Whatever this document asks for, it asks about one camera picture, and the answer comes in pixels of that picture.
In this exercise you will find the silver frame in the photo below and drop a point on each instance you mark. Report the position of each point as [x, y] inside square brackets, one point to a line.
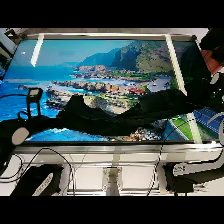
[100, 148]

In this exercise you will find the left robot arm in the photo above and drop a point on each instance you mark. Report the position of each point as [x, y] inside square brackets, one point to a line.
[9, 130]

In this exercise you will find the dark blue jeans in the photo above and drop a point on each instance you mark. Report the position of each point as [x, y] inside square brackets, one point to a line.
[100, 120]

